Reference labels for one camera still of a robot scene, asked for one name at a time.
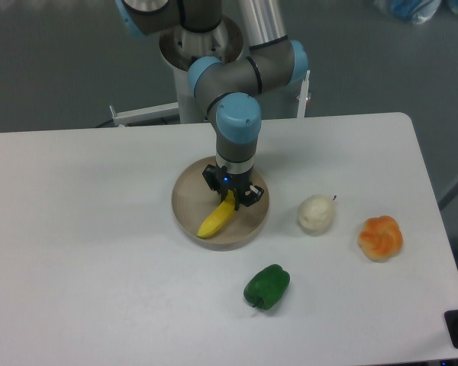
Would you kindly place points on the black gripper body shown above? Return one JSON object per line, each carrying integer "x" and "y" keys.
{"x": 231, "y": 181}

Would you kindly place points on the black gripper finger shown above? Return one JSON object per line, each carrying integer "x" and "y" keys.
{"x": 210, "y": 175}
{"x": 247, "y": 194}

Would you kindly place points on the yellow banana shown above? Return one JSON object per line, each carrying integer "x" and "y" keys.
{"x": 218, "y": 218}

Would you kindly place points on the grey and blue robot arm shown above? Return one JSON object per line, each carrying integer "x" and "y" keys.
{"x": 225, "y": 72}

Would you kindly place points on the round beige plate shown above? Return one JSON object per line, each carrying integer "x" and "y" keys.
{"x": 192, "y": 201}

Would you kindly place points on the green bell pepper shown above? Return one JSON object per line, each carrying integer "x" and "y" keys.
{"x": 267, "y": 287}

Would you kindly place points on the orange bread roll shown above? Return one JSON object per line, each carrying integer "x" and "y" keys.
{"x": 380, "y": 238}

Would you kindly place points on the blue plastic bag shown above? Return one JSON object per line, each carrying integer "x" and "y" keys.
{"x": 408, "y": 11}

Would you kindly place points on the white metal bracket left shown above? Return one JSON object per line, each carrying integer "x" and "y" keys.
{"x": 144, "y": 116}

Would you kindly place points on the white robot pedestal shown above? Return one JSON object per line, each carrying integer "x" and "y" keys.
{"x": 183, "y": 95}

